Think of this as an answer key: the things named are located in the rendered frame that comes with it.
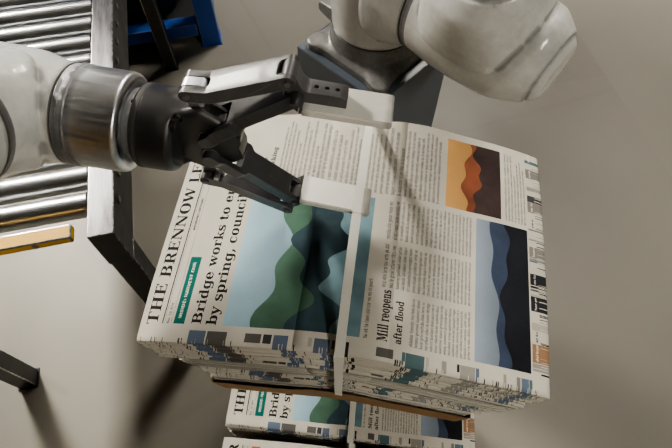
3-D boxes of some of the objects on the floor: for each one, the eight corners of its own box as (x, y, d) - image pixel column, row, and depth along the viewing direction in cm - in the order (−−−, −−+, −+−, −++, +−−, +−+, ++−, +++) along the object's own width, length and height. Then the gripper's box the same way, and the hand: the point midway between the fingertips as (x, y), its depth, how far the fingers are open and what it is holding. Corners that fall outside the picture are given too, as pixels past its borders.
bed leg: (178, 69, 232) (126, -83, 174) (165, 72, 231) (107, -81, 173) (177, 60, 235) (126, -93, 177) (164, 62, 234) (107, -91, 176)
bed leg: (204, 351, 169) (136, 259, 111) (186, 355, 168) (107, 264, 110) (203, 333, 172) (135, 234, 114) (184, 337, 171) (107, 239, 113)
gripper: (115, -24, 39) (412, 22, 39) (177, 166, 60) (367, 195, 60) (76, 51, 35) (405, 102, 35) (157, 225, 57) (360, 256, 57)
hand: (367, 159), depth 48 cm, fingers open, 14 cm apart
